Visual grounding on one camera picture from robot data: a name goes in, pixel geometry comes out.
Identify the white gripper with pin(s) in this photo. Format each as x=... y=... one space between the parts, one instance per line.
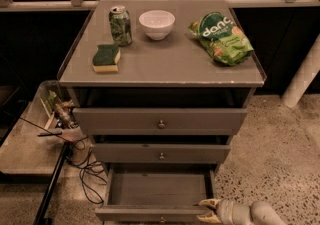
x=225 y=209

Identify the grey bottom drawer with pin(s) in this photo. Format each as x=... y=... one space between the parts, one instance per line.
x=164 y=194

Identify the grey drawer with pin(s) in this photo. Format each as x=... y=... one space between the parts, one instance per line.
x=164 y=194
x=161 y=153
x=160 y=121

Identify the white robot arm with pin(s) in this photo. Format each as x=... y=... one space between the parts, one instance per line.
x=262 y=213

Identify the grey middle drawer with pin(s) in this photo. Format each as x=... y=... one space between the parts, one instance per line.
x=161 y=153

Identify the grey drawer cabinet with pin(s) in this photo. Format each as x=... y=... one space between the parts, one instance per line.
x=175 y=72

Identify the grey top drawer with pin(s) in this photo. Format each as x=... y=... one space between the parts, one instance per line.
x=160 y=121

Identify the green chip bag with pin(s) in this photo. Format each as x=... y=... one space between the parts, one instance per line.
x=223 y=40

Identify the green yellow sponge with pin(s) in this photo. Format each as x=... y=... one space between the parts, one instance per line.
x=106 y=58

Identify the clear plastic bin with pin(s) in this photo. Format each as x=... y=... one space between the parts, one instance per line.
x=49 y=119

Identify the white ceramic bowl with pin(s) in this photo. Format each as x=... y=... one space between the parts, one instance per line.
x=157 y=24

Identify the green soda can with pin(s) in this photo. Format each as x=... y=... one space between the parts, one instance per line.
x=120 y=25

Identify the white diagonal post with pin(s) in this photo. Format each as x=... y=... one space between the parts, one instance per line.
x=304 y=76

